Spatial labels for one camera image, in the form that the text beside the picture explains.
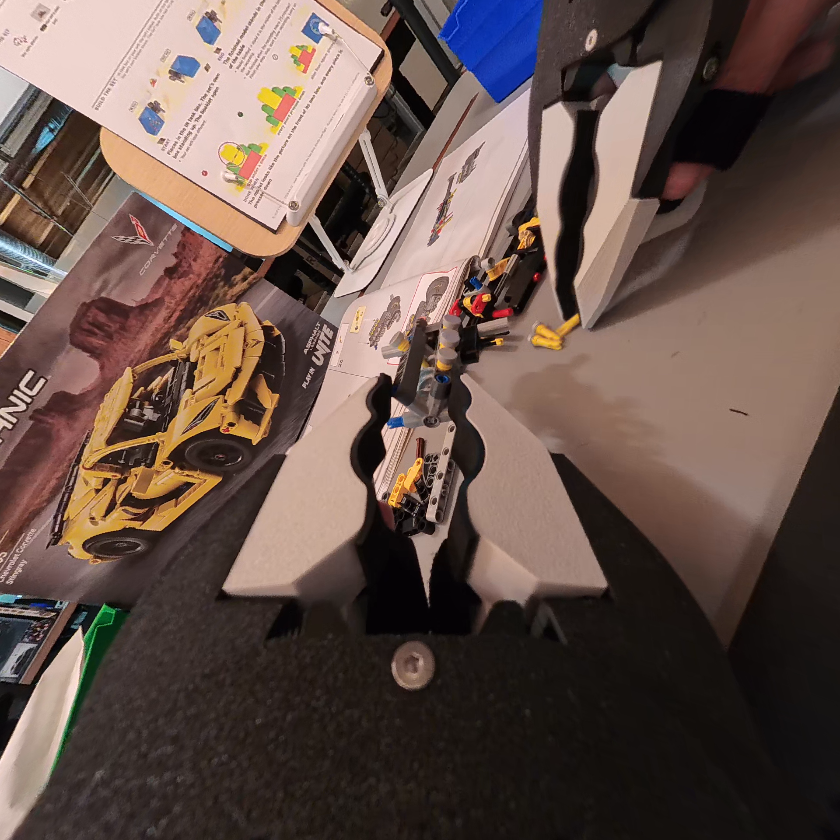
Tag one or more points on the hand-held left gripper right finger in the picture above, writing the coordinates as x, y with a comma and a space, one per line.
531, 525

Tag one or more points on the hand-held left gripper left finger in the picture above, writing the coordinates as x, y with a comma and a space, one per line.
302, 518

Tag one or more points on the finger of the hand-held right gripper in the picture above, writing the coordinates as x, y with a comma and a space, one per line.
551, 184
623, 164

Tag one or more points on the single yellow toy pin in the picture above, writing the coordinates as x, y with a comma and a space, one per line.
569, 324

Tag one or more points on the pile of yellow toy pins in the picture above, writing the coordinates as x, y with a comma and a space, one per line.
544, 338

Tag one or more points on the black toy gear assembly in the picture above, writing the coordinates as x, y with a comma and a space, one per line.
410, 367

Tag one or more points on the toy car set box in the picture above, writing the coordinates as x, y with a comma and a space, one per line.
98, 328

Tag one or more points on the person's left hand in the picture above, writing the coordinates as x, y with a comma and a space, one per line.
386, 513

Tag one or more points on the person's right hand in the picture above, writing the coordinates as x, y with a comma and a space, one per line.
781, 39

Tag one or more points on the building instruction booklet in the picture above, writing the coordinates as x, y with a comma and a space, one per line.
472, 197

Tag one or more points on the partly built toy chassis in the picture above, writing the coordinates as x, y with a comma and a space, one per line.
518, 275

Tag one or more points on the long black toy beam assembly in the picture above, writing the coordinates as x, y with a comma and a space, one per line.
413, 508

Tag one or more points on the blue plastic bin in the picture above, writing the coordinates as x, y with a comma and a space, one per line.
492, 39

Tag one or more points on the black stand pole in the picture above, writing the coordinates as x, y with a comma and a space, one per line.
426, 39

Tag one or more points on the green plastic bin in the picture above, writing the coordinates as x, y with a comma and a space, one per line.
98, 656

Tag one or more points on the black dimpled mat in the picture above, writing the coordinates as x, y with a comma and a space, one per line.
800, 623

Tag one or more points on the white plastic bag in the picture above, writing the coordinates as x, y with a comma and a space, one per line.
39, 735

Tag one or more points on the wooden book stand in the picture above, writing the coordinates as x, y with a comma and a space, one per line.
164, 197

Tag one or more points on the silver flexible duct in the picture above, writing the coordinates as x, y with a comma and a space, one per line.
29, 256

